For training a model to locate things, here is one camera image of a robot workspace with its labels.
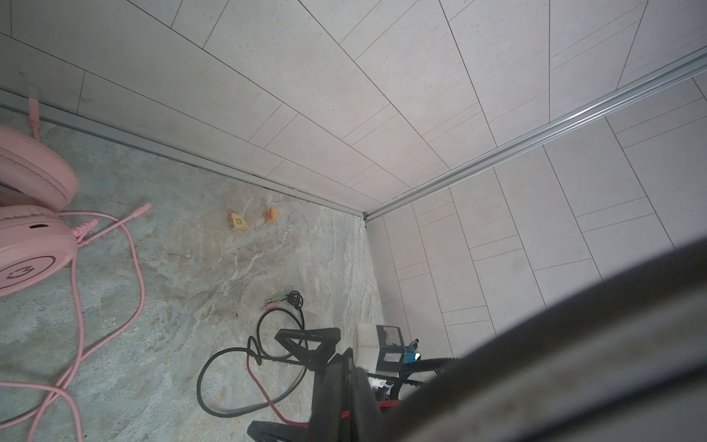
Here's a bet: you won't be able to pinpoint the black headphone cable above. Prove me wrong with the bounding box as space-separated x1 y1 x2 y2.
195 290 310 429

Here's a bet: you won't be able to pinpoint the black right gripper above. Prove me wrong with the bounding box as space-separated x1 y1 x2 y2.
248 328 381 441

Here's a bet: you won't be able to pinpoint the white black headphones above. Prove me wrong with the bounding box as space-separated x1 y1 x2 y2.
376 241 706 441

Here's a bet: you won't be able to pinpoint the pink headphones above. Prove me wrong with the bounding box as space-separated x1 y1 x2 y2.
1 98 96 297

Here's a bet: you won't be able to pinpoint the wooden block green sticker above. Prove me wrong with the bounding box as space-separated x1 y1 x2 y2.
228 213 249 230

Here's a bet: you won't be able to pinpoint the pink headphone cable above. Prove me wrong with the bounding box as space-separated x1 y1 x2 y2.
0 209 147 442

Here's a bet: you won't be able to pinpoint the wooden block red letter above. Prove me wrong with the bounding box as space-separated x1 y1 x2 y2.
264 206 279 224

